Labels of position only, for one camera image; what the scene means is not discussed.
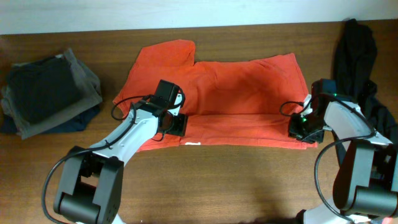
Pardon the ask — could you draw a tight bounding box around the orange printed t-shirt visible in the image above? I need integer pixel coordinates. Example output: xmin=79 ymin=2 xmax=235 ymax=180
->
xmin=114 ymin=40 xmax=308 ymax=150

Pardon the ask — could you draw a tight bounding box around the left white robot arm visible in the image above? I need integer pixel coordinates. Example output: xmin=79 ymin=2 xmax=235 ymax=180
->
xmin=53 ymin=80 xmax=188 ymax=224

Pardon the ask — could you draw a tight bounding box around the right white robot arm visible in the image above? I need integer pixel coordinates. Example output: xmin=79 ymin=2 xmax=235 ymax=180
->
xmin=288 ymin=79 xmax=397 ymax=223

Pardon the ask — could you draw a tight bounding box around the folded navy blue shirt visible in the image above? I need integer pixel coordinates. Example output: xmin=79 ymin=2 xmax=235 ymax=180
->
xmin=1 ymin=105 xmax=100 ymax=134

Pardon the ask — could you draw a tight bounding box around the black garment on table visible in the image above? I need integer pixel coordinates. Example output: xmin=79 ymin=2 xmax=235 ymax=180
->
xmin=333 ymin=19 xmax=397 ymax=144

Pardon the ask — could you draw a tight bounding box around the folded light grey shirt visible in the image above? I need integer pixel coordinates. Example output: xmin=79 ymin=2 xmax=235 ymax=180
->
xmin=1 ymin=49 xmax=103 ymax=139

